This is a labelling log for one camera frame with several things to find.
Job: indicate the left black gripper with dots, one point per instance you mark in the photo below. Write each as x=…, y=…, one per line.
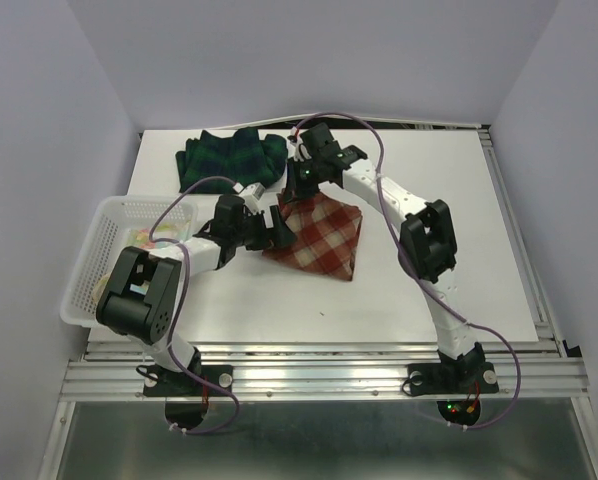
x=280, y=235

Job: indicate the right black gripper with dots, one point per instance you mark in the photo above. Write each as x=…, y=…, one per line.
x=293, y=187

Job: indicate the red plaid skirt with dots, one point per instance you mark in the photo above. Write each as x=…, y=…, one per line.
x=327, y=235

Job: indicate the green plaid skirt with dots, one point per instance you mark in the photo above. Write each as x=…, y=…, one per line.
x=243, y=157

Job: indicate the pastel floral skirt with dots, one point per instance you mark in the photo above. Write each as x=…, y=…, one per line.
x=176, y=230

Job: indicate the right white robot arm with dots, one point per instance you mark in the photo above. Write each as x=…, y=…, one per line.
x=422, y=231

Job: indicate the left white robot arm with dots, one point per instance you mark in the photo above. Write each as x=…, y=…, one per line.
x=144, y=294

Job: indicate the white plastic basket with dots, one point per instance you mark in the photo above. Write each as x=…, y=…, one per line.
x=113, y=219

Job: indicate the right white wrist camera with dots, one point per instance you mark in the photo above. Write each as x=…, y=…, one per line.
x=300, y=152

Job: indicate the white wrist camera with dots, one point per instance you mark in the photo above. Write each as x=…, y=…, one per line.
x=251, y=194
x=300, y=152

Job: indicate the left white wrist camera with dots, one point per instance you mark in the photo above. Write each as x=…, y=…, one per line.
x=251, y=194

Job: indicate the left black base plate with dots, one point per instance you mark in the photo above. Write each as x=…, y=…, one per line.
x=162, y=383

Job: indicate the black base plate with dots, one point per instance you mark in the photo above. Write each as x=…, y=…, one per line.
x=162, y=383
x=424, y=380

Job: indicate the aluminium frame rail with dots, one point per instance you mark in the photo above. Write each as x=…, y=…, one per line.
x=303, y=372

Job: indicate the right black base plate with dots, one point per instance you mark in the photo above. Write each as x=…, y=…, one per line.
x=424, y=380

